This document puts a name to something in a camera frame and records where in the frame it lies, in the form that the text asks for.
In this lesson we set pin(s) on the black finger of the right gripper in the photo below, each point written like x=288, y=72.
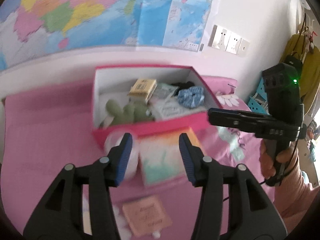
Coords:
x=242, y=120

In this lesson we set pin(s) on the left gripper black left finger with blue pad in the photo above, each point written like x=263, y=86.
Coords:
x=58, y=215

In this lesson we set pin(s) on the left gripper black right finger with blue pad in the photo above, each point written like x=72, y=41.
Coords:
x=233, y=204

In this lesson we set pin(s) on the yellow barcode pack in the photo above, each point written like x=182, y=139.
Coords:
x=142, y=90

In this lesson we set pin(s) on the green plush turtle toy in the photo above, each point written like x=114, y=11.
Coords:
x=133, y=112

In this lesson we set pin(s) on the white barcode tissue pack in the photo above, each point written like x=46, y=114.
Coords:
x=168, y=109

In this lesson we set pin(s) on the white round soft pack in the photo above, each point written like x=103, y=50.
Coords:
x=123, y=149

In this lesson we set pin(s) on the person's right hand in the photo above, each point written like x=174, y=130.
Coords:
x=289, y=157

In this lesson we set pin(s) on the blue perforated plastic basket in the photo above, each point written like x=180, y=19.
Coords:
x=258, y=102

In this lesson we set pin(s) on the blue white scrunchie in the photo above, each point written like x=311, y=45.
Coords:
x=192, y=97

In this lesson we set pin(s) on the black scrunchie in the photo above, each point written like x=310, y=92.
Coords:
x=183, y=85

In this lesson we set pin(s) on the peach pink small pack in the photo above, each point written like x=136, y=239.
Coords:
x=146, y=216

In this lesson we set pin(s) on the pink bed sheet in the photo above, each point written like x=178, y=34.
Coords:
x=47, y=128

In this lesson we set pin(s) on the pastel rainbow tissue pack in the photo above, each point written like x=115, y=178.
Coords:
x=160, y=158

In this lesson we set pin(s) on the pink white storage box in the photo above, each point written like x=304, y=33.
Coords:
x=114, y=82

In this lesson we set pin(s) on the white wall socket panel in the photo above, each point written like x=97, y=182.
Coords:
x=219, y=38

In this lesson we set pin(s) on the colourful wall map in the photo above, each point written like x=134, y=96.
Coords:
x=34, y=28

